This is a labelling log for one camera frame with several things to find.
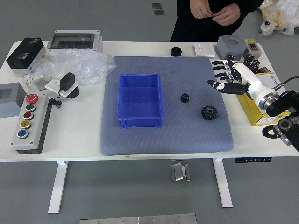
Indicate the person's left hand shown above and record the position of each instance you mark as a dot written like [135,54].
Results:
[229,15]

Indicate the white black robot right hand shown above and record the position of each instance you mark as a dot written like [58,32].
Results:
[245,74]

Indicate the person's right hand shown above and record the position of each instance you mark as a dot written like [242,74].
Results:
[198,9]

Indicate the small black part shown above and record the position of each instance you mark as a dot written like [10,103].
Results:
[213,15]

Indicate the big black gear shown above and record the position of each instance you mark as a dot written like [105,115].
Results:
[209,113]

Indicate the small black gear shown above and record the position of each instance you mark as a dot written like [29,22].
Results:
[185,98]

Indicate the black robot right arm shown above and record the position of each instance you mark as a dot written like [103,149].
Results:
[280,105]

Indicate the grey box with round hole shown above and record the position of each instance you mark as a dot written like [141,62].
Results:
[230,46]

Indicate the yellow white cardboard box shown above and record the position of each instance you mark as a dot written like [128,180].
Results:
[251,112]

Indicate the blue plastic box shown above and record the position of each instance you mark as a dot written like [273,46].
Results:
[140,100]

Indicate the grey clear-lid distribution box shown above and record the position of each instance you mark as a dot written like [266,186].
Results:
[72,40]

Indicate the grey box with window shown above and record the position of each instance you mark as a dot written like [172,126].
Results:
[9,102]

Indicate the brown cylindrical capacitor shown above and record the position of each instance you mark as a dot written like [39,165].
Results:
[248,59]
[255,65]
[231,57]

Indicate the person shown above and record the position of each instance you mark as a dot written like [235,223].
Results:
[187,23]

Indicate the small black flat block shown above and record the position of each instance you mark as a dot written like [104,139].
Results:
[266,70]

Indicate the white bottle black cap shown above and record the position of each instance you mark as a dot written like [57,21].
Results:
[266,28]

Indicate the grey floor plate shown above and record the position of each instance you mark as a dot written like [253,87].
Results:
[156,5]
[158,12]

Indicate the white yellow plastic bags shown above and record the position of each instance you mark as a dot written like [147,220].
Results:
[285,16]

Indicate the black table control panel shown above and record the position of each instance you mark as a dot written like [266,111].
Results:
[253,160]

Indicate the blue-grey padded mat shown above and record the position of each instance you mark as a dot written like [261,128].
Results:
[175,135]

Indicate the white table leg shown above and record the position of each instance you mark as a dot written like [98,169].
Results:
[58,186]
[224,186]

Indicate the clear plastic bag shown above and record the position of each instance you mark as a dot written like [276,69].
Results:
[88,65]

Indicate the black power adapter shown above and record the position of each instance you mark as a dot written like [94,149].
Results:
[67,80]

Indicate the white power socket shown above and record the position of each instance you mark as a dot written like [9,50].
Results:
[52,86]

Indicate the white plastic connector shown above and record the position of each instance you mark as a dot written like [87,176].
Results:
[32,77]

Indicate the grey metal plate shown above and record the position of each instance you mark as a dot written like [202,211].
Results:
[140,219]

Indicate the five-button control station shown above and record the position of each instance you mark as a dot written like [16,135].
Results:
[28,126]

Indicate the grey red-black button switch box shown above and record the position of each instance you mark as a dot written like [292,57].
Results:
[253,47]

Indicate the white wall switch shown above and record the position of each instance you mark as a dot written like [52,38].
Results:
[205,50]

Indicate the silver metal bracket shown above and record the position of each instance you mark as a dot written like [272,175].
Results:
[178,172]

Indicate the black-lidded grey enclosure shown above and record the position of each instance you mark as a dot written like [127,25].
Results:
[25,53]

